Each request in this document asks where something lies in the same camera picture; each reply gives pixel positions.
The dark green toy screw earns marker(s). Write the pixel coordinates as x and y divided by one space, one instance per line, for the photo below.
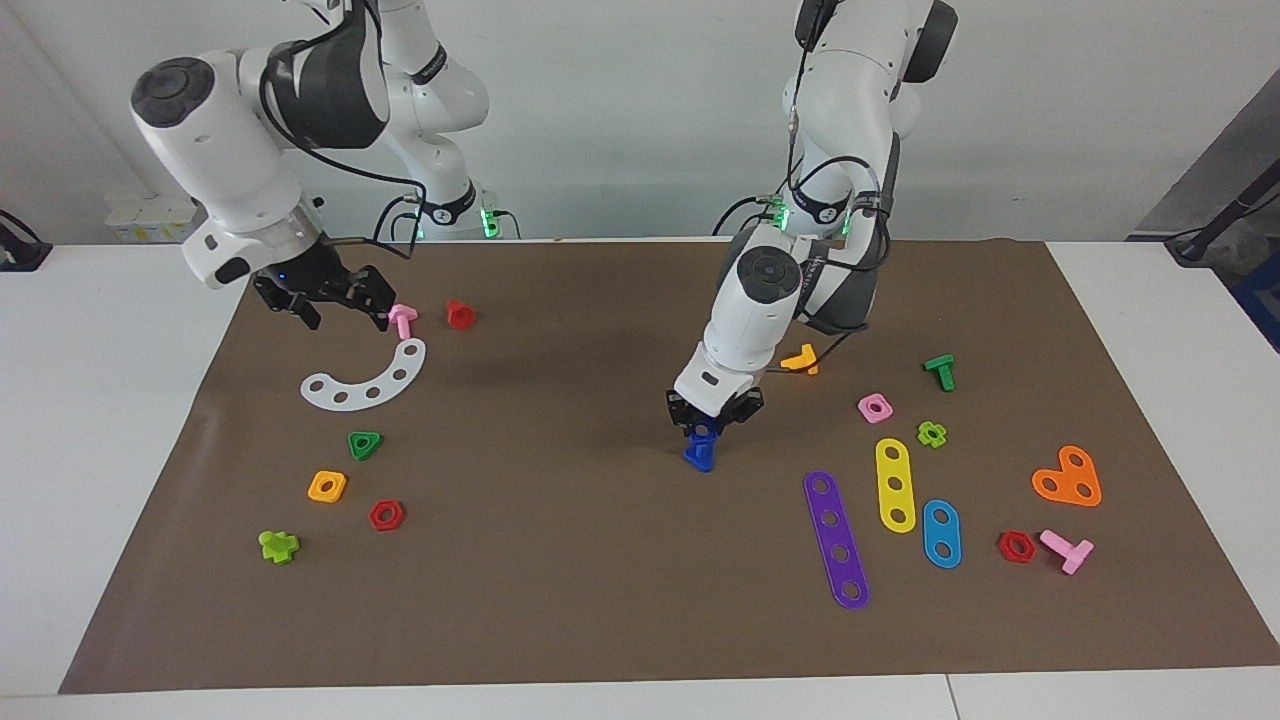
941 370

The pink long toy screw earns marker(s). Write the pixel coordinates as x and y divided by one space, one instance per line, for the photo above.
1072 553

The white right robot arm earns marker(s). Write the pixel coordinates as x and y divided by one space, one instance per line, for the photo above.
220 150

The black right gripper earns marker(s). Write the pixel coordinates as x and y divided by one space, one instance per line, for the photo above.
320 280

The brown table mat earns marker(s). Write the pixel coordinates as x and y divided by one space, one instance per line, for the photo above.
600 560

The white curved perforated strip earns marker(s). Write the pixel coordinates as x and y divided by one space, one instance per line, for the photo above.
357 397

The purple four-hole strip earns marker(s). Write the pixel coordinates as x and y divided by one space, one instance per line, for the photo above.
836 537

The orange square toy nut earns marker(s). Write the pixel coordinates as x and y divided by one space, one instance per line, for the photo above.
314 490

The black table clamp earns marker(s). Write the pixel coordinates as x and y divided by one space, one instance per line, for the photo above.
20 250

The blue toy screw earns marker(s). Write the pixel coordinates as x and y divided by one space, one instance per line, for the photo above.
699 458

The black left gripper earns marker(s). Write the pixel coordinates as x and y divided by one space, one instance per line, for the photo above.
745 405

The lime green toy screw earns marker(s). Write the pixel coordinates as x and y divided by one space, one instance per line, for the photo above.
278 547

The black stand with pole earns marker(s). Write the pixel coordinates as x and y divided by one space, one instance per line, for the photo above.
1215 232

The orange toy screw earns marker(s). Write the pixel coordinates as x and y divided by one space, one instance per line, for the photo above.
800 358

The red toy screw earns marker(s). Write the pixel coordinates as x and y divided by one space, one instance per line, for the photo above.
460 316

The lime green cross nut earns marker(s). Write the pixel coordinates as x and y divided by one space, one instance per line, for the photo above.
940 432

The pink square toy nut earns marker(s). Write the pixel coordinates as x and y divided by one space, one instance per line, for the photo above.
885 413

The blue crate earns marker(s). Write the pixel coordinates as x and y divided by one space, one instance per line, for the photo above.
1262 310

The yellow three-hole strip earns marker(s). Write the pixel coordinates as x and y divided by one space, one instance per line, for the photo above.
894 470

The green triangle toy nut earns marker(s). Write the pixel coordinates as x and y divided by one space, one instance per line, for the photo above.
375 439

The red hexagon toy nut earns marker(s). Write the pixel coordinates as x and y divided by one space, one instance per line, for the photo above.
375 517
1004 548

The orange heart-shaped plate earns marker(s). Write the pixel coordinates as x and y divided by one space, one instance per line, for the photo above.
1064 478

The blue two-hole strip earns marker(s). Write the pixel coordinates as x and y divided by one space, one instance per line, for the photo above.
941 534

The dark grey panel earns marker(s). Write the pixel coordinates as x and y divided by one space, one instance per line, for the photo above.
1250 150

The pink short toy screw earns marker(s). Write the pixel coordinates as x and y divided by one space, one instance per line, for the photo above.
404 320

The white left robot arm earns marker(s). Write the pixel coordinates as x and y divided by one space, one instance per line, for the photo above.
760 320

